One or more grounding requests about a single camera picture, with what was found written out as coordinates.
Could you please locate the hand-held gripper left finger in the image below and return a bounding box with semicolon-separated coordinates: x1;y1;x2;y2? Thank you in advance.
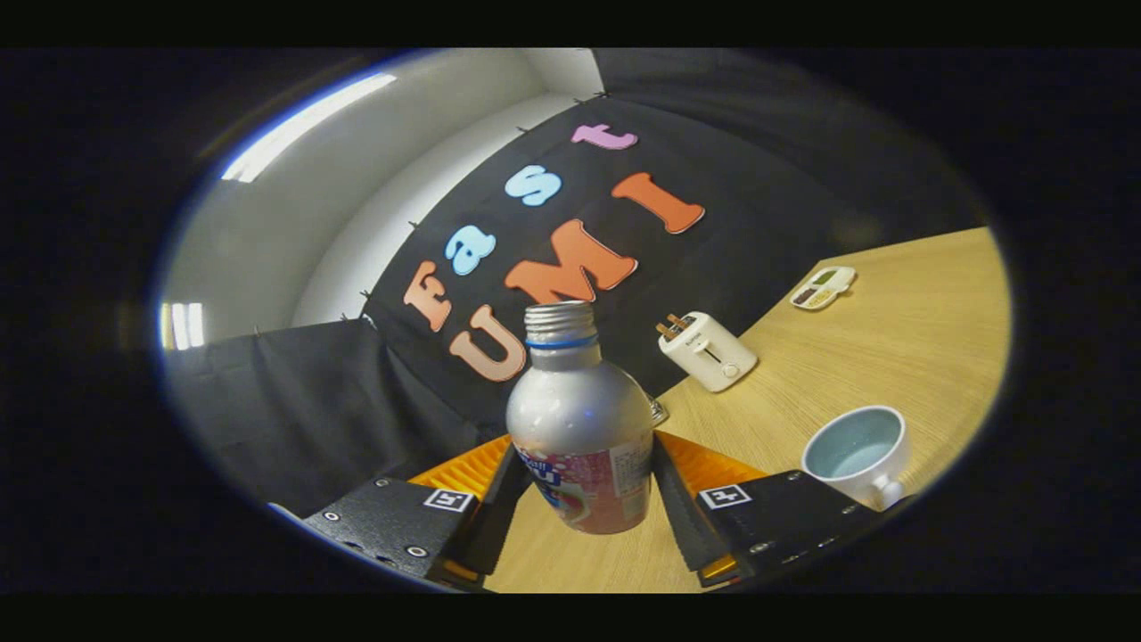
303;434;536;589

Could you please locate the white divided snack tray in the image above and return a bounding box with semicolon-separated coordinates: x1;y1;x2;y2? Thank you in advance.
790;266;857;311

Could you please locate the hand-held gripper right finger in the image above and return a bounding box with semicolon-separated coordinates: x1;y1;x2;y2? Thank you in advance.
653;431;915;588

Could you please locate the white toaster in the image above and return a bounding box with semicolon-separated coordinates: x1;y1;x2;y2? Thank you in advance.
656;311;759;393

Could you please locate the wooden table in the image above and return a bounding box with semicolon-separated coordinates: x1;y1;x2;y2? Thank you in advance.
484;227;1013;594

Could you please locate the white cup with blue inside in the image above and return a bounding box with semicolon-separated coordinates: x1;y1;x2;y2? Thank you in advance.
800;406;912;512

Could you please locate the silver bottle with pink label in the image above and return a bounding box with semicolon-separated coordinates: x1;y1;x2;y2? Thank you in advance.
505;301;654;536

